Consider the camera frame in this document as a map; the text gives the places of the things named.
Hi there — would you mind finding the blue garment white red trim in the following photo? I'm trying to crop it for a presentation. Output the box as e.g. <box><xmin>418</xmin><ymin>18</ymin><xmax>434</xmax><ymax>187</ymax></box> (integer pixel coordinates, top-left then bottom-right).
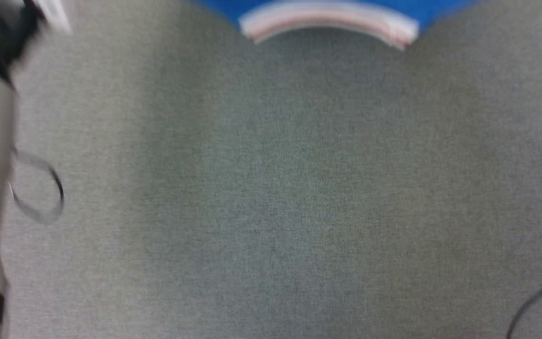
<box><xmin>191</xmin><ymin>0</ymin><xmax>483</xmax><ymax>51</ymax></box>

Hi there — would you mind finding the grey fabric sofa cushion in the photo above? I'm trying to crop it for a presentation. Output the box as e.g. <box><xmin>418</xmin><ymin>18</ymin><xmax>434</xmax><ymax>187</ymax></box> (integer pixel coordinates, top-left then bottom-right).
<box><xmin>0</xmin><ymin>0</ymin><xmax>542</xmax><ymax>339</ymax></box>

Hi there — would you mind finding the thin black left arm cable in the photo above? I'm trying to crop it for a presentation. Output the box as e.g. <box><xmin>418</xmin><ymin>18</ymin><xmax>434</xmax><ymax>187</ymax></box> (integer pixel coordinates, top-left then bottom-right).
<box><xmin>8</xmin><ymin>150</ymin><xmax>65</xmax><ymax>225</ymax></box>

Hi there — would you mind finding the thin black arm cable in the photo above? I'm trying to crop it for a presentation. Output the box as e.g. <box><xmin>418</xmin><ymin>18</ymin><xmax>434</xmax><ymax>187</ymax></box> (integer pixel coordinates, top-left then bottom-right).
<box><xmin>506</xmin><ymin>272</ymin><xmax>542</xmax><ymax>339</ymax></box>
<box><xmin>8</xmin><ymin>150</ymin><xmax>65</xmax><ymax>225</ymax></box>

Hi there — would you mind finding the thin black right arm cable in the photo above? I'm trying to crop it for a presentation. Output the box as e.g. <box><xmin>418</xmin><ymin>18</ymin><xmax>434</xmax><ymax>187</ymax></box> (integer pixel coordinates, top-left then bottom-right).
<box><xmin>506</xmin><ymin>272</ymin><xmax>542</xmax><ymax>339</ymax></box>

